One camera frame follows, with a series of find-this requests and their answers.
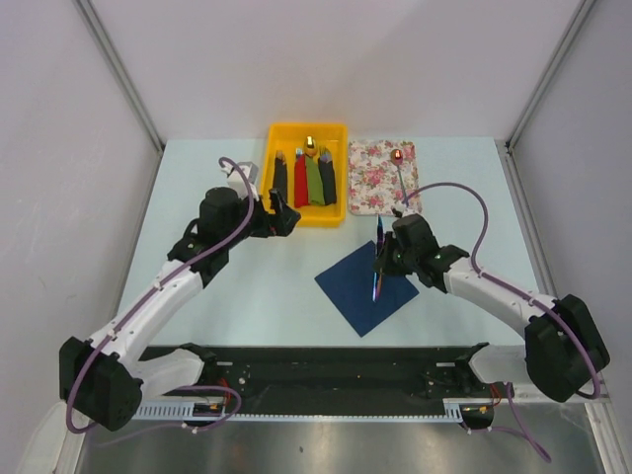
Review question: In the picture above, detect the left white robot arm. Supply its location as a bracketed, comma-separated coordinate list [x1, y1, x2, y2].
[59, 187, 300, 435]

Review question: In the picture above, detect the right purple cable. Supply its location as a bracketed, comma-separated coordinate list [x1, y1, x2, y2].
[403, 182, 603, 463]

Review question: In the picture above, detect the green napkin roll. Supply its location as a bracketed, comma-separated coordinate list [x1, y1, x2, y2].
[305, 156, 325, 205]

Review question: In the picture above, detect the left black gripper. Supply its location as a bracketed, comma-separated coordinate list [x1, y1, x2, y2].
[222, 190, 299, 249]

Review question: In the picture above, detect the white slotted cable duct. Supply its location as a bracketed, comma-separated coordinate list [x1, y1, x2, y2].
[133, 400, 225, 422]

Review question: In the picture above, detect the floral rectangular tray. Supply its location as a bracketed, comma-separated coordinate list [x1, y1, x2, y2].
[347, 139, 422, 216]

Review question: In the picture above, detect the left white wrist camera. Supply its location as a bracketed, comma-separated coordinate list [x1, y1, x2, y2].
[219, 157, 259, 200]

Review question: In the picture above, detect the black napkin roll right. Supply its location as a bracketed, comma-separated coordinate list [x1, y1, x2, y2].
[318, 148, 337, 205]

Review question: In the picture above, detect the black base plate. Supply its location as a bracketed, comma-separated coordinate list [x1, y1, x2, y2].
[142, 345, 514, 416]

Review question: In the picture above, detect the iridescent rainbow spoon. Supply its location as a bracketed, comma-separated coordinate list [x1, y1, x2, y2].
[390, 149, 409, 207]

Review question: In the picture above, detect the black napkin roll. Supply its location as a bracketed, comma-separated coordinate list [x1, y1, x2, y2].
[271, 150, 288, 201]
[318, 148, 337, 205]

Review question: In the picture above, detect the black napkin roll left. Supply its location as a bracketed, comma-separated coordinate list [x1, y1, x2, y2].
[271, 150, 288, 201]

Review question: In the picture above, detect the yellow plastic bin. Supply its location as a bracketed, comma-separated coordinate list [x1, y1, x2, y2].
[260, 122, 348, 228]

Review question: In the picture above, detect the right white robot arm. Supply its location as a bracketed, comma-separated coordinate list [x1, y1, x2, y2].
[373, 214, 610, 402]

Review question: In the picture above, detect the iridescent rainbow knife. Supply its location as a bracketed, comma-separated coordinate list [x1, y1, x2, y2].
[372, 215, 385, 302]

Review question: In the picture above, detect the gold spoon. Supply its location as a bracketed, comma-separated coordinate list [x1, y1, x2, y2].
[304, 135, 318, 156]

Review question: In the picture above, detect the red napkin roll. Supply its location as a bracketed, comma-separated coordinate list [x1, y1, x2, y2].
[294, 148, 309, 208]

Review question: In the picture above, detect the dark blue paper napkin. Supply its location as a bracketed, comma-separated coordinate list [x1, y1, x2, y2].
[315, 241, 419, 337]

